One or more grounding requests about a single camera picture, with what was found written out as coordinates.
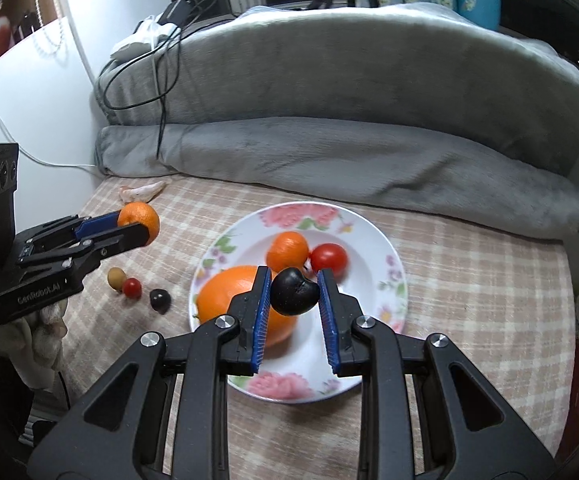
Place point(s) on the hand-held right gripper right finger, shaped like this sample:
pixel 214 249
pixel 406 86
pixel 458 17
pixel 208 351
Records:
pixel 327 330

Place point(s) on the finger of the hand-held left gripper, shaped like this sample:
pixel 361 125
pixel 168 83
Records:
pixel 119 242
pixel 96 224

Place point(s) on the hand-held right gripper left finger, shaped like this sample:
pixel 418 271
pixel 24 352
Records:
pixel 264 330

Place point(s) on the small brown round fruit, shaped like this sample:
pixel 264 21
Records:
pixel 116 277

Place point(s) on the small mandarin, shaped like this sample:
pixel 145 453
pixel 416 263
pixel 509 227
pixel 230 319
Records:
pixel 288 252
pixel 142 215

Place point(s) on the dark purple plum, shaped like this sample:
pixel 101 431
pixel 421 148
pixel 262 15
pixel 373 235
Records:
pixel 160 301
pixel 292 292

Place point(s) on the small cherry tomato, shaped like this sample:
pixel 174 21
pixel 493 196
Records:
pixel 132 287

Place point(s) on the large orange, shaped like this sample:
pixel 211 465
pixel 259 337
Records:
pixel 222 295

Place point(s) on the red tomato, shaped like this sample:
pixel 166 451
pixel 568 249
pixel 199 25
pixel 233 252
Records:
pixel 328 257

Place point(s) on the floral white plate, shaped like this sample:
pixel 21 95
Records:
pixel 369 260

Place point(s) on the person's left hand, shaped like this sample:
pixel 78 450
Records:
pixel 44 330

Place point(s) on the checked beige tablecloth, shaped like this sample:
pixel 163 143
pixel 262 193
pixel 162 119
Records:
pixel 469 310

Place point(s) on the rolled grey blanket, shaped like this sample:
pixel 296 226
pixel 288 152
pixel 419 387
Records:
pixel 369 170

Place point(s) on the white power strip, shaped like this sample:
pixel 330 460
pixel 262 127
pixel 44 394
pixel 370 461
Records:
pixel 134 40

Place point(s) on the black items on shelf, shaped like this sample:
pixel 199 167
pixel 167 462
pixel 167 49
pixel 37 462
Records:
pixel 29 27

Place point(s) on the black power adapter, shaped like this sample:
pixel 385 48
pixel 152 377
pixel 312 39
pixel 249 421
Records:
pixel 177 10

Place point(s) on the folded grey blanket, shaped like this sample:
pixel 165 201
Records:
pixel 344 75

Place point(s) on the white fleece cloth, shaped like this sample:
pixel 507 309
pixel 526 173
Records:
pixel 369 10

